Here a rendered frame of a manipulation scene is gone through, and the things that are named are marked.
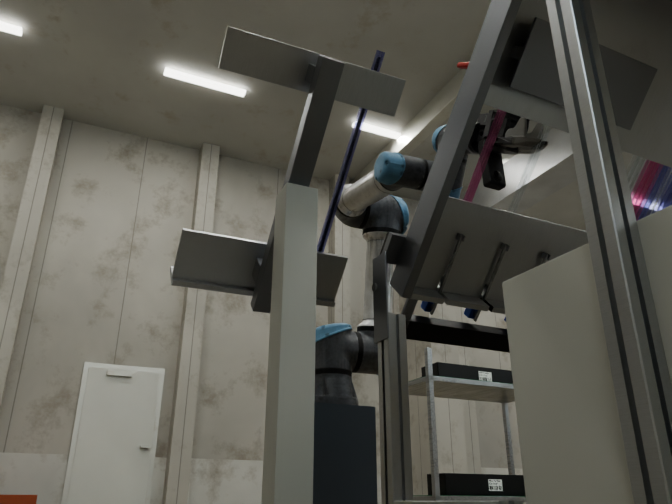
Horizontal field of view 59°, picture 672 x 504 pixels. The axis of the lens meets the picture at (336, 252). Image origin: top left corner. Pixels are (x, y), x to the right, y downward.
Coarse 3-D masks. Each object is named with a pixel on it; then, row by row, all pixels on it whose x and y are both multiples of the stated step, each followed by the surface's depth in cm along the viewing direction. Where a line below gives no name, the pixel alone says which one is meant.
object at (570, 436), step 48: (528, 288) 83; (576, 288) 75; (528, 336) 81; (576, 336) 74; (528, 384) 80; (576, 384) 72; (528, 432) 78; (576, 432) 71; (528, 480) 77; (576, 480) 70; (624, 480) 64
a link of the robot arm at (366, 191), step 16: (384, 160) 137; (400, 160) 137; (416, 160) 139; (368, 176) 150; (384, 176) 137; (400, 176) 137; (416, 176) 139; (352, 192) 160; (368, 192) 152; (384, 192) 147; (352, 208) 165; (352, 224) 176
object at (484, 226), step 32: (448, 224) 115; (480, 224) 118; (512, 224) 120; (544, 224) 123; (448, 256) 118; (480, 256) 121; (512, 256) 123; (544, 256) 125; (448, 288) 121; (480, 288) 124
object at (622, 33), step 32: (544, 0) 104; (608, 0) 108; (640, 0) 110; (512, 32) 105; (544, 32) 102; (608, 32) 111; (640, 32) 113; (512, 64) 107; (544, 64) 105; (608, 64) 109; (640, 64) 111; (512, 96) 109; (544, 96) 107; (640, 96) 114; (640, 128) 122
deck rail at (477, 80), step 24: (504, 0) 100; (504, 24) 99; (480, 48) 104; (480, 72) 103; (480, 96) 103; (456, 120) 107; (456, 144) 105; (432, 168) 111; (456, 168) 107; (432, 192) 110; (432, 216) 109; (408, 240) 115; (408, 264) 113; (408, 288) 113
